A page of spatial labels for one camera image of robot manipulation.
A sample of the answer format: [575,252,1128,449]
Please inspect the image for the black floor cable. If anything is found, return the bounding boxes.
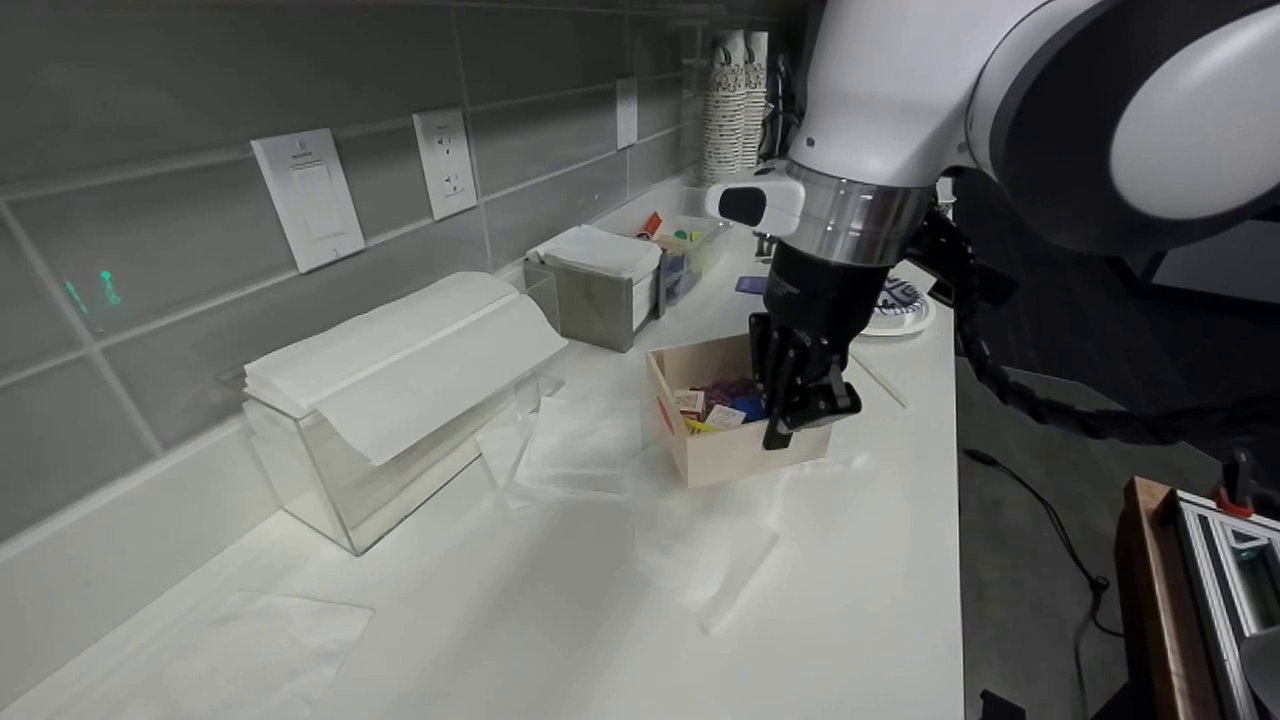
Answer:
[961,444,1128,648]

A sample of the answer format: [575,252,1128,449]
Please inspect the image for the white wall paper sign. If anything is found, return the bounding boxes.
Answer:
[250,126,369,276]

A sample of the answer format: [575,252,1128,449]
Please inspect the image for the white narrow wall outlet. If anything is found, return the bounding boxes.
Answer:
[409,110,481,224]

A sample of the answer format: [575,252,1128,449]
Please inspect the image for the stack of paper cups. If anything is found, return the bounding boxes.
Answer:
[701,30,777,190]

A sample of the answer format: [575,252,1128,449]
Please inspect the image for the white round plate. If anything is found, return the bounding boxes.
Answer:
[855,274,941,344]

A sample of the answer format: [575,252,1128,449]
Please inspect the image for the colourful packets in box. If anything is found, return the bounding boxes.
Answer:
[669,375,773,440]

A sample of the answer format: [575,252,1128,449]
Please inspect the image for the clear acrylic napkin dispenser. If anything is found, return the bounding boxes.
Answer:
[239,268,574,562]

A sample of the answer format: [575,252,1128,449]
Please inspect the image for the clear plastic storage container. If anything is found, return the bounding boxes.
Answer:
[638,214,733,313]

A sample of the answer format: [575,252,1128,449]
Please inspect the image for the small wooden box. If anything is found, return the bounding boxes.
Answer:
[644,331,840,491]

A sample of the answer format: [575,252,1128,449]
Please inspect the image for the wooden crate with frame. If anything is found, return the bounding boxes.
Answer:
[1113,474,1280,720]

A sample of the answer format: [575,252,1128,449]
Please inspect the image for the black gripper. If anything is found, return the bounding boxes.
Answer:
[758,241,898,453]

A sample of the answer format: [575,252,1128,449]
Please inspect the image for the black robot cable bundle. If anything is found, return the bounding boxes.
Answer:
[918,170,1280,453]

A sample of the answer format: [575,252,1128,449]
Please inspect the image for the grey napkin holder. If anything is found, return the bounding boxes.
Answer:
[522,222,665,355]

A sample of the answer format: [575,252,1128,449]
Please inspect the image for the blue patterned paper bowl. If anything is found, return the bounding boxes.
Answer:
[872,274,929,322]

